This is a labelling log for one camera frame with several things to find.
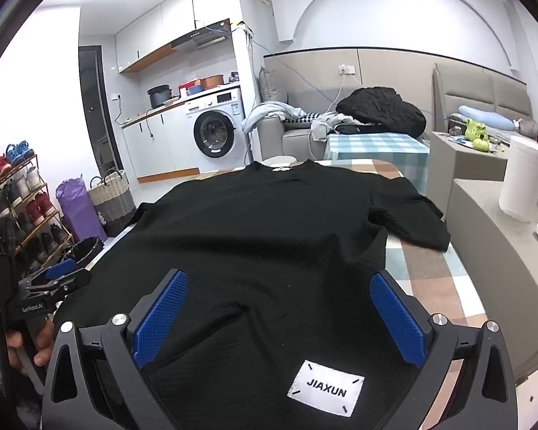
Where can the grey cushion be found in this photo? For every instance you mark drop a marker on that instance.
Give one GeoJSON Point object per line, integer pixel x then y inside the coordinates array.
{"type": "Point", "coordinates": [271, 89]}

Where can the beige stepped cabinet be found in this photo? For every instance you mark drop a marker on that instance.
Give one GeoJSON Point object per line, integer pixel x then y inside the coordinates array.
{"type": "Point", "coordinates": [488, 242]}

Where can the grey sofa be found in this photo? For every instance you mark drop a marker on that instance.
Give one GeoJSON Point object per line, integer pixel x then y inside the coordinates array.
{"type": "Point", "coordinates": [296, 141]}

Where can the metal shoe rack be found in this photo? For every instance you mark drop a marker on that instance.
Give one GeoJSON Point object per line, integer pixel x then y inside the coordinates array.
{"type": "Point", "coordinates": [31, 215]}

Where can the white upper cabinets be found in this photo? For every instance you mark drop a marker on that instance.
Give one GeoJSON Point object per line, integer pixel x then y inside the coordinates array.
{"type": "Point", "coordinates": [148, 36]}

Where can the black white checked cushion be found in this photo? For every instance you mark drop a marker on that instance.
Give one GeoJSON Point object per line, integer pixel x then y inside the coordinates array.
{"type": "Point", "coordinates": [302, 118]}

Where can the orange pot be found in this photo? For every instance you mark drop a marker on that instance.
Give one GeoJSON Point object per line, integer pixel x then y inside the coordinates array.
{"type": "Point", "coordinates": [213, 82]}

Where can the blue checked cloth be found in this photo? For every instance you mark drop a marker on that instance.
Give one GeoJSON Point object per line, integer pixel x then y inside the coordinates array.
{"type": "Point", "coordinates": [376, 148]}

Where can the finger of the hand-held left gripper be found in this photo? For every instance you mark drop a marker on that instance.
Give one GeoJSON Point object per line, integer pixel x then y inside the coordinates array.
{"type": "Point", "coordinates": [78, 283]}
{"type": "Point", "coordinates": [60, 270]}

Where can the checked tablecloth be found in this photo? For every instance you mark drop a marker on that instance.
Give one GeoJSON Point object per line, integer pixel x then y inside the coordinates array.
{"type": "Point", "coordinates": [430, 268]}

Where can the dark door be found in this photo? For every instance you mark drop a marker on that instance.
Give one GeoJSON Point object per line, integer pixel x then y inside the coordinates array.
{"type": "Point", "coordinates": [94, 112]}

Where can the light grey garment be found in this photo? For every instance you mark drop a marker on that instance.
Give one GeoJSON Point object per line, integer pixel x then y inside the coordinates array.
{"type": "Point", "coordinates": [323, 127]}

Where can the white paper towel roll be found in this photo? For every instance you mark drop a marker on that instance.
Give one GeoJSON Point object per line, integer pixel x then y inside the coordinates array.
{"type": "Point", "coordinates": [522, 179]}

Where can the white round stool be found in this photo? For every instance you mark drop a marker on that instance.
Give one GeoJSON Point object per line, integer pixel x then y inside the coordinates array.
{"type": "Point", "coordinates": [280, 160]}

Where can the kitchen counter cabinet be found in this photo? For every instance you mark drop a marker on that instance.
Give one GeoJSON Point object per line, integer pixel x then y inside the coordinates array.
{"type": "Point", "coordinates": [170, 143]}

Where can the black jacket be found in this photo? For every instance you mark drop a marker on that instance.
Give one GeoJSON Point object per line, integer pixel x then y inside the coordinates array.
{"type": "Point", "coordinates": [381, 107]}

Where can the red container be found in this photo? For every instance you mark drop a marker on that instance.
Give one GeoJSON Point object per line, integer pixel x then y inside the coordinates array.
{"type": "Point", "coordinates": [189, 87]}

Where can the white washing machine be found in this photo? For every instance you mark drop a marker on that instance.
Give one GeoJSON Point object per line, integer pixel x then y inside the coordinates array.
{"type": "Point", "coordinates": [215, 134]}

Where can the black t-shirt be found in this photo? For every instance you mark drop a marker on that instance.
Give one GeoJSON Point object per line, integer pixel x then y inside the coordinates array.
{"type": "Point", "coordinates": [260, 242]}

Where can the light blue pillow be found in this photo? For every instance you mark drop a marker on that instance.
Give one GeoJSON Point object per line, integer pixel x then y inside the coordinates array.
{"type": "Point", "coordinates": [488, 116]}

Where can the beige bed headboard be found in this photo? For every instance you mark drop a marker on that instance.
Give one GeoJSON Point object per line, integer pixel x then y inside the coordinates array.
{"type": "Point", "coordinates": [475, 94]}

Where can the person's left hand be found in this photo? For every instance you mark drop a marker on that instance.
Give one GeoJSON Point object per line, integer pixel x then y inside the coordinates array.
{"type": "Point", "coordinates": [45, 336]}

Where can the purple plastic bag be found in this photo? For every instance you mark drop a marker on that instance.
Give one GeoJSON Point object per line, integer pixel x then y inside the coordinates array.
{"type": "Point", "coordinates": [78, 215]}

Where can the wicker basket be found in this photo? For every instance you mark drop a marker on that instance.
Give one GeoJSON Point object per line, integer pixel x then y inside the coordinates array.
{"type": "Point", "coordinates": [112, 201]}

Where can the white wall socket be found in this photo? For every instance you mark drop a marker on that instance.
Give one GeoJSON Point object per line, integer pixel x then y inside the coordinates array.
{"type": "Point", "coordinates": [347, 69]}

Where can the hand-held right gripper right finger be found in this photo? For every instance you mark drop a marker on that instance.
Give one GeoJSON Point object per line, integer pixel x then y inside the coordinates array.
{"type": "Point", "coordinates": [397, 318]}

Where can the range hood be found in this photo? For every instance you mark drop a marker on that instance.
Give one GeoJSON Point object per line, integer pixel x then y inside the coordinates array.
{"type": "Point", "coordinates": [206, 36]}

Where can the black cooking pot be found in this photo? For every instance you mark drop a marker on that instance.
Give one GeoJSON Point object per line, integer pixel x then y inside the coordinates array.
{"type": "Point", "coordinates": [161, 96]}

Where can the green toy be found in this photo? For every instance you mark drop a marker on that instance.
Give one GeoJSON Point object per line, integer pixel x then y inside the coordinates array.
{"type": "Point", "coordinates": [475, 130]}

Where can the black round bin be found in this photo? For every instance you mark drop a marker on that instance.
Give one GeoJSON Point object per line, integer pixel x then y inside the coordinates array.
{"type": "Point", "coordinates": [87, 251]}

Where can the grey blanket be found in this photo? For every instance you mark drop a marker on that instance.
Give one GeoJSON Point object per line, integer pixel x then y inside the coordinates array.
{"type": "Point", "coordinates": [269, 112]}

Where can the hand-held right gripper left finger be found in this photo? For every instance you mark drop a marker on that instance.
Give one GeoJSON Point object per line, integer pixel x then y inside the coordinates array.
{"type": "Point", "coordinates": [161, 318]}

